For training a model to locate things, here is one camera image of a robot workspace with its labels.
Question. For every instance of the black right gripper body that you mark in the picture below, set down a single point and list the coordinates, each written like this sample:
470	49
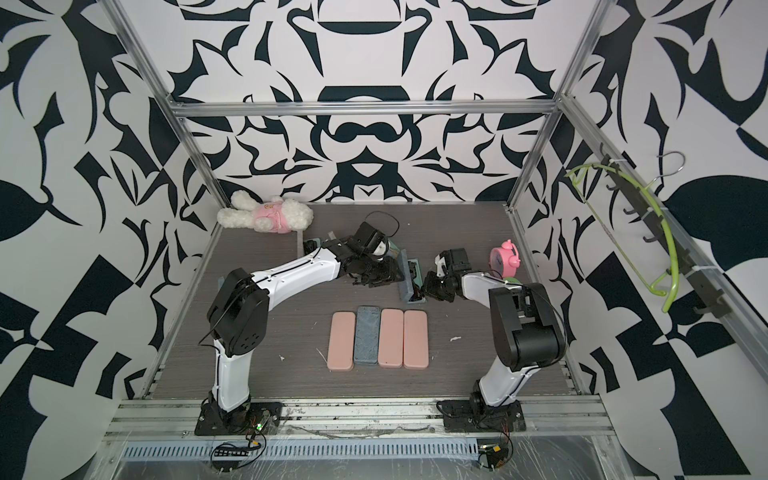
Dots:
438	286

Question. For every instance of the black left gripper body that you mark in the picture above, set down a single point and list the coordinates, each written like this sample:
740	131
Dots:
378	273

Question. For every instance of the mint case with white sunglasses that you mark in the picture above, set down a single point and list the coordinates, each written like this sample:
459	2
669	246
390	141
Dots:
366	341

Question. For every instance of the pink case with red glasses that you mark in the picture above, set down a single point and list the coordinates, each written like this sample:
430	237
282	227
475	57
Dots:
341	342

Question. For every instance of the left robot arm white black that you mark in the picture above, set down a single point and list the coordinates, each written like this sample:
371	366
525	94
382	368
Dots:
240	312

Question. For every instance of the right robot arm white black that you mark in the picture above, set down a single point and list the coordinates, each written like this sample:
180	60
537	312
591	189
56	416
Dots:
527	336

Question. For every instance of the grey case with black sunglasses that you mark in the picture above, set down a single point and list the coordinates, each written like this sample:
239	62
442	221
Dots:
306	245

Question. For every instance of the pink alarm clock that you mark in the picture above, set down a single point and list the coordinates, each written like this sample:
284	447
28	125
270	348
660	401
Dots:
505	259

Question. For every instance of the white plush toy pink outfit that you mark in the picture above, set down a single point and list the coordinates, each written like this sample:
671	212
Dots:
280	216

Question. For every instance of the green clothes hanger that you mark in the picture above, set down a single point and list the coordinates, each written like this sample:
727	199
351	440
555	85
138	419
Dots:
645	261

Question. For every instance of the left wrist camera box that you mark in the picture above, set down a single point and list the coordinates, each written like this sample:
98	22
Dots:
369	241

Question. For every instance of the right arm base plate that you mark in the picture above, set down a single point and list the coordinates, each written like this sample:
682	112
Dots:
483	415

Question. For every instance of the white slotted cable duct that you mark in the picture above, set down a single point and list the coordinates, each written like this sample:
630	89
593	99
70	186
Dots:
324	449

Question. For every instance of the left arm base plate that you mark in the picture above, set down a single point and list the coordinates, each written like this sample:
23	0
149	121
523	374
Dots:
245	419

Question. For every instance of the black wall hook rail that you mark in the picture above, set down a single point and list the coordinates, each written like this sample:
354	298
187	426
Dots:
685	267

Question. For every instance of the aluminium front rail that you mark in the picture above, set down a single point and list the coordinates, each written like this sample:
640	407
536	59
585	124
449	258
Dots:
368	418

